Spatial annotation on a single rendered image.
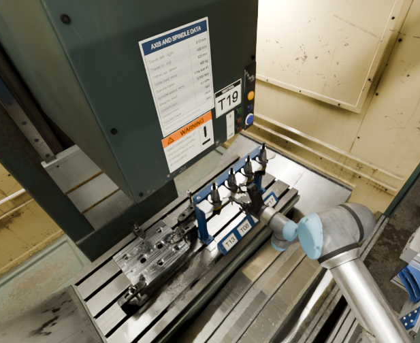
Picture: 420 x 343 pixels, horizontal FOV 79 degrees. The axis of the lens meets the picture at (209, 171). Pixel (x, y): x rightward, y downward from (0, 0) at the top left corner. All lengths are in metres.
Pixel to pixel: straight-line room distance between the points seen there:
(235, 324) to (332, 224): 0.79
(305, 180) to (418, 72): 0.82
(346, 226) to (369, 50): 0.81
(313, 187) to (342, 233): 1.00
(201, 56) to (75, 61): 0.25
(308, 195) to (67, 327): 1.53
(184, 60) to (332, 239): 0.57
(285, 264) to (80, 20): 1.37
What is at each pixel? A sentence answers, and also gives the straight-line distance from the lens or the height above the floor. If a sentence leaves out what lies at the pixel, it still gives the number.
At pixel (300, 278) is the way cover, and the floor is 0.72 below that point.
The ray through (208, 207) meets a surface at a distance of 1.09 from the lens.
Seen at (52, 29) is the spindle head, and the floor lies 2.00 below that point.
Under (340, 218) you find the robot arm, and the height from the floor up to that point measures 1.48.
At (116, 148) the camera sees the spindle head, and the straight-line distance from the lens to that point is 0.52.
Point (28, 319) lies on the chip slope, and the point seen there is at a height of 0.72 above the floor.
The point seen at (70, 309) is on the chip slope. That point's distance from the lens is 1.73.
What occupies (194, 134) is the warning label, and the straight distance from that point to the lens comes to 0.64.
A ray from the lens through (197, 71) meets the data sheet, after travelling 0.58.
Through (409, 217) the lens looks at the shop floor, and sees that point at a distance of 2.98.
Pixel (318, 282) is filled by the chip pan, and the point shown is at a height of 0.66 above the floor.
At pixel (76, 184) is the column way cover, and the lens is 1.33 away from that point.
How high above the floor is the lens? 2.09
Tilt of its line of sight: 45 degrees down
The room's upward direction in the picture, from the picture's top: 7 degrees counter-clockwise
